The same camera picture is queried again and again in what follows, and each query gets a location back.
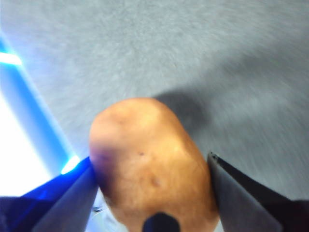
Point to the brown potato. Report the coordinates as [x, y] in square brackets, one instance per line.
[149, 157]

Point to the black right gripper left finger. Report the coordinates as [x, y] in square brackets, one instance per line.
[60, 205]

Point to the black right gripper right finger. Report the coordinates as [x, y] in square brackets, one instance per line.
[241, 205]

